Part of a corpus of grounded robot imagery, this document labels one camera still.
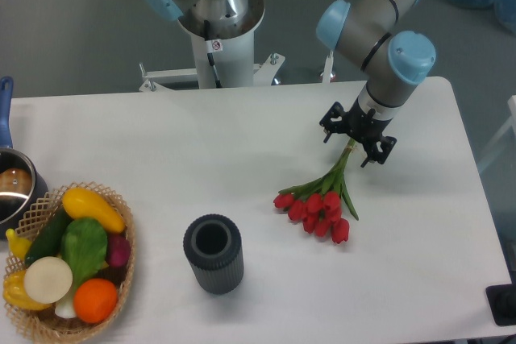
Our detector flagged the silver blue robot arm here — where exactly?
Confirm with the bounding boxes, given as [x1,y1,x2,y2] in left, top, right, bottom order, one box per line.
[145,0,436,164]

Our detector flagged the red tulip bouquet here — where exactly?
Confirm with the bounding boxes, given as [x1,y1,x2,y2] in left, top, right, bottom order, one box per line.
[273,139,359,244]

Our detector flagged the yellow squash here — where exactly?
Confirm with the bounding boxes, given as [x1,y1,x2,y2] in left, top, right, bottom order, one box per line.
[61,187,126,234]

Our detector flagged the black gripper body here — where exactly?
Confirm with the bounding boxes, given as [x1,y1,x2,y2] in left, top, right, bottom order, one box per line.
[343,101,392,145]

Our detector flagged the green lettuce leaf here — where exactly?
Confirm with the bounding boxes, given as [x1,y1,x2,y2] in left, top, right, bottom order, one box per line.
[60,218,108,291]

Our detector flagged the dark green cucumber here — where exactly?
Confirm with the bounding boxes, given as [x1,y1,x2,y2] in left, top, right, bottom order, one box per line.
[24,207,72,267]

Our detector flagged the purple red radish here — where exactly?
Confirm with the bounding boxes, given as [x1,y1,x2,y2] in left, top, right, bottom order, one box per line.
[106,234,131,267]

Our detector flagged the white round onion slice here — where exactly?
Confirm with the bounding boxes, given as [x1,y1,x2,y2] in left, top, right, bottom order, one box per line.
[23,256,73,304]

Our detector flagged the woven wicker basket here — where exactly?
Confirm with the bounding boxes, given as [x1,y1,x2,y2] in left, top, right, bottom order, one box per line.
[1,182,136,343]

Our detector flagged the orange fruit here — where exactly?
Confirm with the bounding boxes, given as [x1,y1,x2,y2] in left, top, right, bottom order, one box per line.
[73,278,118,324]

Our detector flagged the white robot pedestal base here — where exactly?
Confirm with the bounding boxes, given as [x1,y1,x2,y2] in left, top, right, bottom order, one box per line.
[139,28,285,92]

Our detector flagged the black device at edge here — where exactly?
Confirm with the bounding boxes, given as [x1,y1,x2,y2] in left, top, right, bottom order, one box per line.
[485,284,515,326]

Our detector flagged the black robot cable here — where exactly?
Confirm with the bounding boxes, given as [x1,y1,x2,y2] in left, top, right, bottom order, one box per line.
[202,19,223,89]

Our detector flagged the white frame at right edge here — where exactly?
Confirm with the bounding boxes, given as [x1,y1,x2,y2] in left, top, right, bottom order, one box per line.
[476,95,515,174]

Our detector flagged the yellow bell pepper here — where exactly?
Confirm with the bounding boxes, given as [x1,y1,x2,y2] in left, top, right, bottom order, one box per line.
[3,270,52,311]

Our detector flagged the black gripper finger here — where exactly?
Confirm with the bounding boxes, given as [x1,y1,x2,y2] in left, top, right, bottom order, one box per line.
[356,134,397,168]
[319,102,349,143]

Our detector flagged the blue handled saucepan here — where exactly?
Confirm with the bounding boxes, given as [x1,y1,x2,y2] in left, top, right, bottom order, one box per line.
[1,77,48,241]

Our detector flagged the dark grey ribbed vase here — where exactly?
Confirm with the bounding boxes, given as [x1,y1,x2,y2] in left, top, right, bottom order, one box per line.
[183,213,244,295]

